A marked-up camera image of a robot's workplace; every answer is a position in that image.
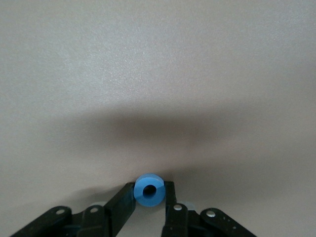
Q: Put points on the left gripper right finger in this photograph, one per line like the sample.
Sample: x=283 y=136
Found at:
x=172 y=217

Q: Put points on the blue foam letter o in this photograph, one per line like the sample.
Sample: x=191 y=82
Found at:
x=140 y=197

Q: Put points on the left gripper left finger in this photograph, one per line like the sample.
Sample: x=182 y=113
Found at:
x=121 y=209

